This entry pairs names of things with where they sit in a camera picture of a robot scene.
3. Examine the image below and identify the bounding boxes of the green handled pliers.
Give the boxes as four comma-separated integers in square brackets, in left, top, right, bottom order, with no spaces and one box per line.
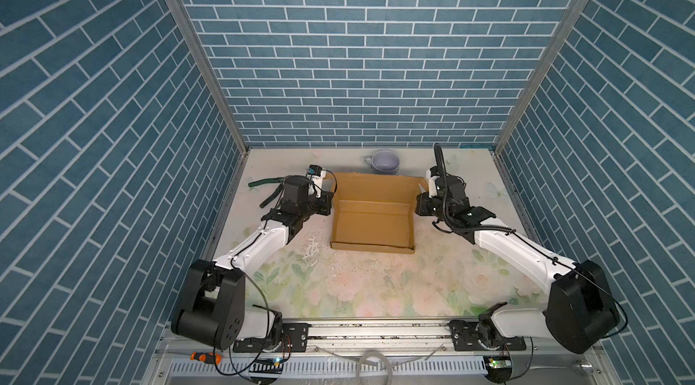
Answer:
[248,175,286,209]

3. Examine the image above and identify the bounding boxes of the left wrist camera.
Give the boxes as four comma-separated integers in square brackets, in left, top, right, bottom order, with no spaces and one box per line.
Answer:
[306,165,326,198]

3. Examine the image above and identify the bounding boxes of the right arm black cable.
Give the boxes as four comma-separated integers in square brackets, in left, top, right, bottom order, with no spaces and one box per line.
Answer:
[433,142,452,223]

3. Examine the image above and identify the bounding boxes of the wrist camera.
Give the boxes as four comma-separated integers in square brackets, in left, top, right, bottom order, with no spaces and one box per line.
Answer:
[306,165,326,198]
[426,171,439,198]

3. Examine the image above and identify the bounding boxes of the lavender ceramic cup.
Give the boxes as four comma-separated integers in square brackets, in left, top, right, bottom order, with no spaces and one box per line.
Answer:
[364,150,400,175]

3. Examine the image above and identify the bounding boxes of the aluminium mounting rail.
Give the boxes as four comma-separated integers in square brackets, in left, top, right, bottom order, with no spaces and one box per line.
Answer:
[154,317,606,356]

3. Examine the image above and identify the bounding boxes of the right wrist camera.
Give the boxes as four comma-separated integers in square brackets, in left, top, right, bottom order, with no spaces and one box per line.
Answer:
[426,171,439,198]

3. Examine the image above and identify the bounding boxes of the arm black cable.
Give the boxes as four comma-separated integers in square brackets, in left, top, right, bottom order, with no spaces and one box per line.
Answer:
[212,270,273,376]
[433,142,452,223]

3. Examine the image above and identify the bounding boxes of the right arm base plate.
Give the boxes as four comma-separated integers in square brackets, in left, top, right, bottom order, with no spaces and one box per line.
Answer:
[447,320,527,352]

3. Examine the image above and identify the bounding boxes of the white slotted cable duct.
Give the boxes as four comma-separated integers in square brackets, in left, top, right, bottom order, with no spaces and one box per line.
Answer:
[168,356,488,379]

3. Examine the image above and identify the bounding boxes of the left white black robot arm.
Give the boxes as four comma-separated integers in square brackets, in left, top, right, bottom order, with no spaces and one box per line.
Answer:
[171,165,338,352]

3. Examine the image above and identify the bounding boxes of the clear plastic tube loop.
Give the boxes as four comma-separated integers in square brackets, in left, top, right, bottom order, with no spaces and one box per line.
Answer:
[356,350,394,385]

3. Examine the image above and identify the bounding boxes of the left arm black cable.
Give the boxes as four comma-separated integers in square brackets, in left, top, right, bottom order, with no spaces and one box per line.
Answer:
[212,270,273,376]

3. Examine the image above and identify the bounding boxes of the brown cardboard box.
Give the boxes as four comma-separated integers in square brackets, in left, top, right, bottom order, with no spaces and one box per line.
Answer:
[330,172,426,255]

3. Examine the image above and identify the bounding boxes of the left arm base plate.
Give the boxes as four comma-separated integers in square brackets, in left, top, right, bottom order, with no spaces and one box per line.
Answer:
[232,323,309,353]

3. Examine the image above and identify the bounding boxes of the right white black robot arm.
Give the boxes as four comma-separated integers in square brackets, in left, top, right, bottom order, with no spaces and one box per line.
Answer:
[416,167,627,354]

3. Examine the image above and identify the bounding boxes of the orange black screwdriver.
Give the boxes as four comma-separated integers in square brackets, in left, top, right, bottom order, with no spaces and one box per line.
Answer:
[190,352,222,366]

